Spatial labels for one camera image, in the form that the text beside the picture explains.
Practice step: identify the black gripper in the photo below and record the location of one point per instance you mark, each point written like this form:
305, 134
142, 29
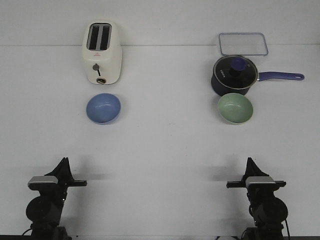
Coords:
58, 188
258, 192

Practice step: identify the green bowl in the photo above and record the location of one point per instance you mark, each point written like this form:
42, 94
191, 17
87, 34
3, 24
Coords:
235, 108

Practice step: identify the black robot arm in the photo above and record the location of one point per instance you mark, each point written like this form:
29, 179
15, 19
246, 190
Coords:
45, 210
268, 211

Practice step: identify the blue bowl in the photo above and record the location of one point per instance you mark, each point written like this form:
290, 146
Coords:
103, 108

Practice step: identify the dark blue saucepan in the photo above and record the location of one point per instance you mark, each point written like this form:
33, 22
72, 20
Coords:
262, 76

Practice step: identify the glass pot lid blue knob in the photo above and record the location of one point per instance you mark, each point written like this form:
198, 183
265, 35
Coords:
235, 72

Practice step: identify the clear rectangular container lid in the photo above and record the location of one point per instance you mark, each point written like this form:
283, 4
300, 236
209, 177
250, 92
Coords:
250, 44

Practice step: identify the white two-slot toaster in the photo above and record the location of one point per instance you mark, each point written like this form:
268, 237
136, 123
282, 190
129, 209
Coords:
102, 53

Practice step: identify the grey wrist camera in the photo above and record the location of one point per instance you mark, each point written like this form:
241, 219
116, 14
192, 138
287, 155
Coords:
259, 181
39, 182

